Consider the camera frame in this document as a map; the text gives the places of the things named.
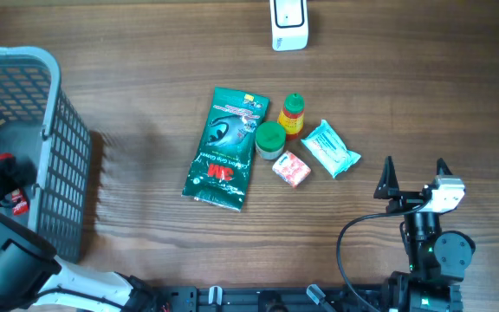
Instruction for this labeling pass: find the mint wet wipes pack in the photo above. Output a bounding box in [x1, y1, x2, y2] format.
[301, 120, 361, 179]

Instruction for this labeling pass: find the orange Kleenex tissue pack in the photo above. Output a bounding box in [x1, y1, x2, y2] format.
[272, 151, 311, 187]

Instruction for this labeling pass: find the yellow red sauce bottle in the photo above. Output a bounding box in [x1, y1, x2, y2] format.
[277, 93, 305, 140]

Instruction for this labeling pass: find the green lid glass jar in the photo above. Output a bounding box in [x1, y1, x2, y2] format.
[256, 121, 286, 160]

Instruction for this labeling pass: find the green 3M gloves packet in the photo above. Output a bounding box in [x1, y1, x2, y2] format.
[182, 87, 269, 211]

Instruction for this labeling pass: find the red snack stick packet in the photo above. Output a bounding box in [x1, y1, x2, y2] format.
[0, 153, 29, 216]

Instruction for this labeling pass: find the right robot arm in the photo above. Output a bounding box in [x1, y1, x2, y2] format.
[373, 156, 476, 312]

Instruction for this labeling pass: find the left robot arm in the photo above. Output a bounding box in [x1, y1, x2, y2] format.
[0, 153, 163, 311]

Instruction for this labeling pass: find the white barcode scanner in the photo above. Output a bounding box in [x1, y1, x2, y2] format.
[269, 0, 309, 52]

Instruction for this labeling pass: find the grey plastic mesh basket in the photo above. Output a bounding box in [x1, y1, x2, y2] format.
[0, 47, 92, 263]

